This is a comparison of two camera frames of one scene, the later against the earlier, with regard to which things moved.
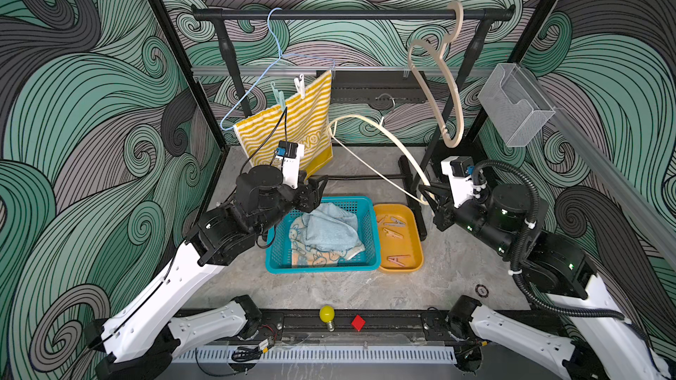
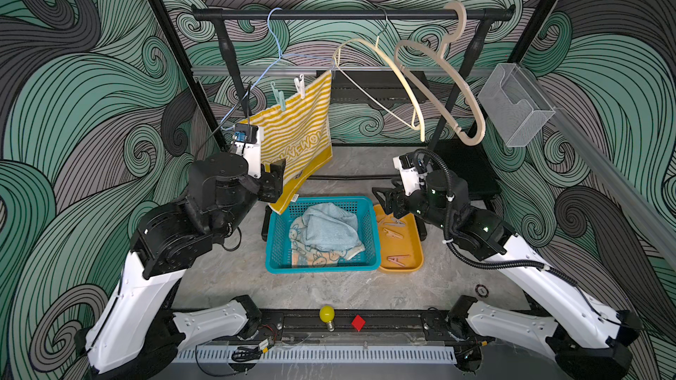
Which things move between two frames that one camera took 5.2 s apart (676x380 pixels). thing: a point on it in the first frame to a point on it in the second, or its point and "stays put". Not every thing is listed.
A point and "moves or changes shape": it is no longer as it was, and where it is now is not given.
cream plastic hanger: [333, 129] to [406, 122]
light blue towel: [330, 228] stays put
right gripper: [444, 207] to [392, 195]
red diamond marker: [358, 322] stays put
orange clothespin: [393, 234] stays put
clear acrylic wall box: [514, 105] stays put
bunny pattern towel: [303, 256] stays put
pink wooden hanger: [459, 141] moves or changes shape
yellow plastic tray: [399, 239] stays put
